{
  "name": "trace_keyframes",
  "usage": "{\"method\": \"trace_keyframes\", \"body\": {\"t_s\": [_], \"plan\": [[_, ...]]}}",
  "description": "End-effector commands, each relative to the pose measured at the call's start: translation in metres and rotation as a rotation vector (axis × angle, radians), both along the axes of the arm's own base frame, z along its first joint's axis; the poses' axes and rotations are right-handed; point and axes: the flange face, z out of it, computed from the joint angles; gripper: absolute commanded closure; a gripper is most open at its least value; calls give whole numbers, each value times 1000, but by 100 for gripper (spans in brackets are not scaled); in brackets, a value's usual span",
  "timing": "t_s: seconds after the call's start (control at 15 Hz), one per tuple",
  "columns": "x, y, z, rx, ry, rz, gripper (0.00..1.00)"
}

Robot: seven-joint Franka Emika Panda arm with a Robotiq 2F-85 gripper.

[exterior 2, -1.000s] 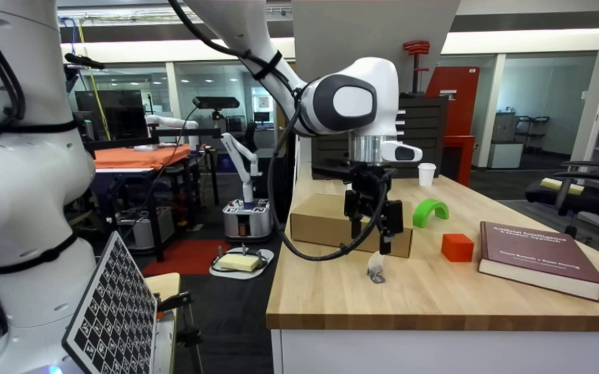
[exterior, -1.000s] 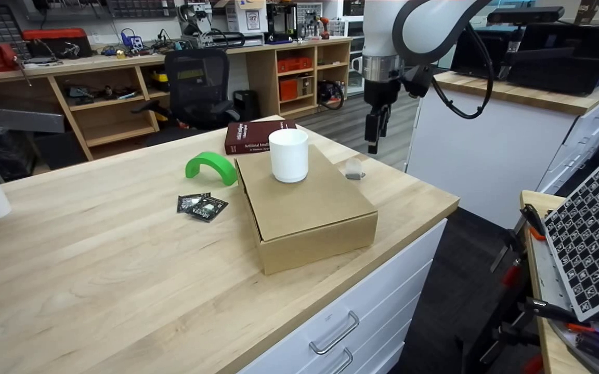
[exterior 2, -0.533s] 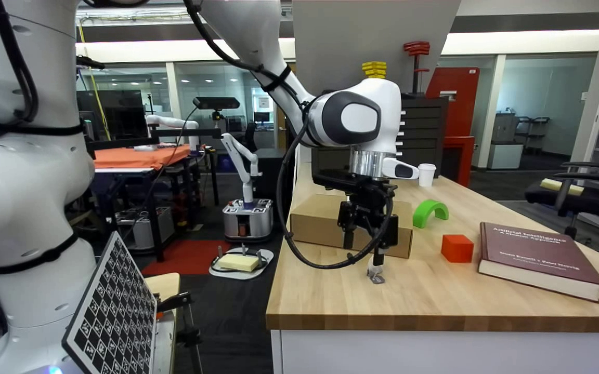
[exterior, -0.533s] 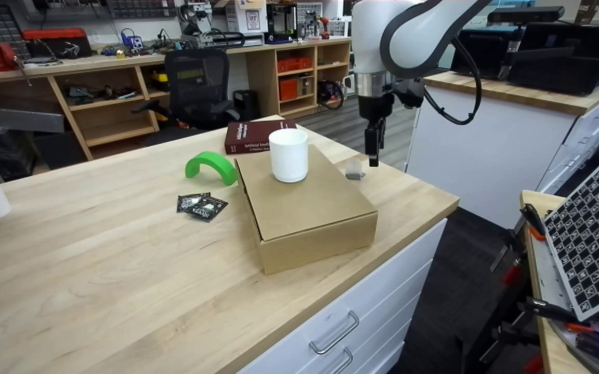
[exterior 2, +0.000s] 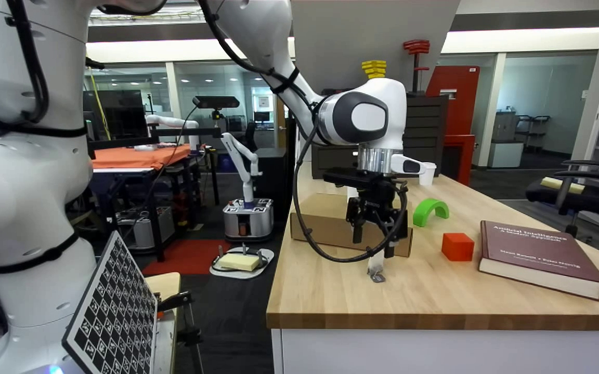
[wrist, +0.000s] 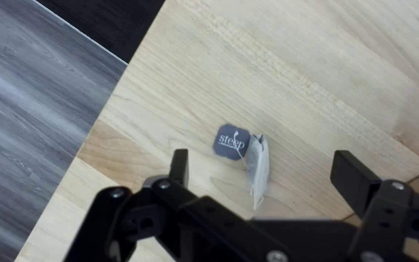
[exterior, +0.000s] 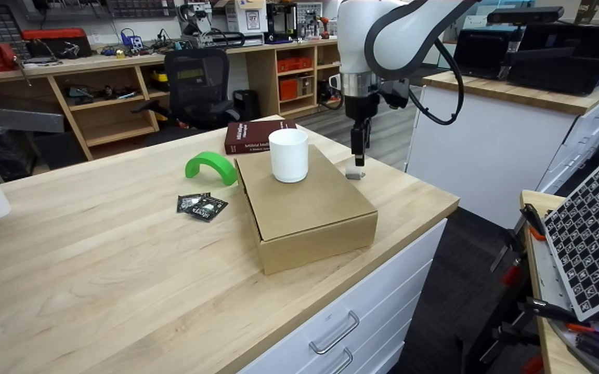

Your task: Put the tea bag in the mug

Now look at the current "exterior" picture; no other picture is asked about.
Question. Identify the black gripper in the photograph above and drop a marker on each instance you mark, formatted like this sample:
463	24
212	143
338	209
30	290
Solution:
363	108

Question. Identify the small tea bag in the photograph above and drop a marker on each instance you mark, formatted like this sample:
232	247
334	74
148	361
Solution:
357	173

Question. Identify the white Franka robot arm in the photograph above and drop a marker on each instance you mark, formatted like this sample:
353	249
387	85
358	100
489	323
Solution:
384	32

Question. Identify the white ceramic mug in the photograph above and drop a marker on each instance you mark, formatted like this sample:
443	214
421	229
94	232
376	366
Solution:
289	156

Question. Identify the black tea packet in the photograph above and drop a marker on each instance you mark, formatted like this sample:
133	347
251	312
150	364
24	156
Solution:
187	202
209	209

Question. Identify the brown cardboard box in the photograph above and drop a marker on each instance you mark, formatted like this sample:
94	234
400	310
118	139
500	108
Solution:
306	209

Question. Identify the orange storage bin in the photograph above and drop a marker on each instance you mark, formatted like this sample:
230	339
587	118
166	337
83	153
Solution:
294	64
292	88

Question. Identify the dark red hardcover book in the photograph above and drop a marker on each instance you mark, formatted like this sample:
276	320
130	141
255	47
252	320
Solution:
249	136

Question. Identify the white counter cabinet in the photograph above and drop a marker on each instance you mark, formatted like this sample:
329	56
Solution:
479	152

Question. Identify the green plastic arch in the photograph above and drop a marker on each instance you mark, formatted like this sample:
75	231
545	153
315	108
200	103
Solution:
210	163

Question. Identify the black office chair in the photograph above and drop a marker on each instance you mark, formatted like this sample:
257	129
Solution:
198	85

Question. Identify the white drawer cabinet under table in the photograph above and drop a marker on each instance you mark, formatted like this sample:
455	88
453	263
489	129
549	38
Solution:
369	319

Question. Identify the black equipment case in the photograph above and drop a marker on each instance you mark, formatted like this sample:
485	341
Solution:
541	58

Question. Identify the black white calibration checkerboard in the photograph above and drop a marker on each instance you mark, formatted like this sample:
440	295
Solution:
592	234

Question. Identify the wooden workbench with shelves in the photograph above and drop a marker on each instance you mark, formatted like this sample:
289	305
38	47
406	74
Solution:
105	117

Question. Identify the red toolbox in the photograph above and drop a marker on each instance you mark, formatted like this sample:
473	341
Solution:
55	42

